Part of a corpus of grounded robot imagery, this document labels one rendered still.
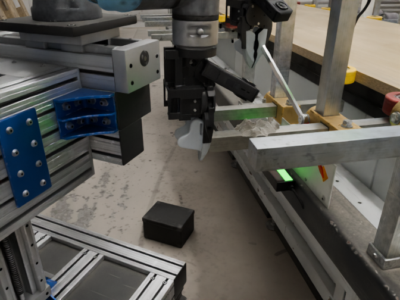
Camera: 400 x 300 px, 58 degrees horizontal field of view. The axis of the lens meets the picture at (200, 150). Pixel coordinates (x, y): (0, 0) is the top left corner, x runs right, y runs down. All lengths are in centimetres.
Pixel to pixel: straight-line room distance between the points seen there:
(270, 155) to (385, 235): 31
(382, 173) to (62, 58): 80
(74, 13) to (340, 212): 68
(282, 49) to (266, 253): 101
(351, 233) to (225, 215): 123
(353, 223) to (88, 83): 62
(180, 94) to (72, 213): 150
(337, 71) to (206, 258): 112
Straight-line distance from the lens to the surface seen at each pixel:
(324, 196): 80
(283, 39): 97
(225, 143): 68
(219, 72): 61
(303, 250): 151
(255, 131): 67
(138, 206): 200
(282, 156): 42
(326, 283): 141
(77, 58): 84
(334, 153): 45
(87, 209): 203
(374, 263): 69
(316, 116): 79
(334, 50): 75
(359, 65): 111
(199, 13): 58
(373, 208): 98
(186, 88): 61
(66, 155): 85
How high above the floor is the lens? 114
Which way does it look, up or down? 27 degrees down
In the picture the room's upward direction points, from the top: straight up
